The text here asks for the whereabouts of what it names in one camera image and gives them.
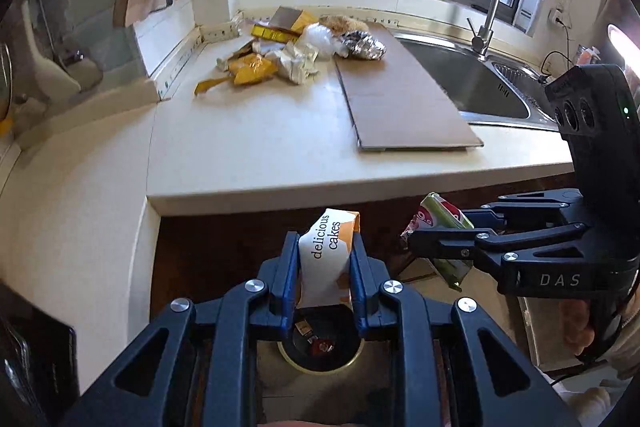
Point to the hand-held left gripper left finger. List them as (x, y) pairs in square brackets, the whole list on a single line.
[(290, 267)]

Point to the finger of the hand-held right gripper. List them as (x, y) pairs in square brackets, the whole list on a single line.
[(495, 212), (440, 244)]

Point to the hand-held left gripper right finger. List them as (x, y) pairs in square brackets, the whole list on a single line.
[(357, 277)]

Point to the green snack packet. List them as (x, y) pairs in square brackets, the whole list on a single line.
[(442, 212)]

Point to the white orange paper wrapper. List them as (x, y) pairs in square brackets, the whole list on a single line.
[(325, 257)]

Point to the round trash bin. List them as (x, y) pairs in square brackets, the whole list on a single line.
[(345, 357)]

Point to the person's right forearm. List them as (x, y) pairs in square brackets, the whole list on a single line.
[(627, 347)]

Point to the person's right hand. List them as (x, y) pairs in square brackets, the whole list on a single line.
[(575, 327)]

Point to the lit lamp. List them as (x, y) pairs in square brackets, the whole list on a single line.
[(622, 42)]

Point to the stainless steel sink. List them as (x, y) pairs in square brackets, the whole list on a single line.
[(450, 77)]

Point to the flat cardboard sheet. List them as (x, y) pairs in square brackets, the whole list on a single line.
[(400, 97)]

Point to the white plastic rack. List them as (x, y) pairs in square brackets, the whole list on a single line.
[(527, 7)]

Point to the metal faucet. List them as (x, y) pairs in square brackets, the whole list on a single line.
[(492, 7)]

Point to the torn yellow wrapper strip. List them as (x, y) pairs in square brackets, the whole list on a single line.
[(210, 84)]

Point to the yellow plastic wrapper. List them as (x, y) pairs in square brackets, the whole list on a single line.
[(252, 71)]

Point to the crumpled white paper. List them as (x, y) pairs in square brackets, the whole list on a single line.
[(297, 64)]

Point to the crumpled foil ball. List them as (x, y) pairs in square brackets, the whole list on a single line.
[(362, 46)]

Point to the brown torn wrapper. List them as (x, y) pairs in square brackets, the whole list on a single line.
[(240, 52)]

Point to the clear plastic bag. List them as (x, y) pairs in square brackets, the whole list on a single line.
[(317, 38)]

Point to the flat yellow packet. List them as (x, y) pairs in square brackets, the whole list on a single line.
[(267, 33)]

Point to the black appliance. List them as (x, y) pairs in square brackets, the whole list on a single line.
[(35, 357)]

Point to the white plastic holder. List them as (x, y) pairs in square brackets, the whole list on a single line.
[(75, 74)]

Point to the white wall socket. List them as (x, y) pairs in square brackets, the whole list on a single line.
[(556, 17)]

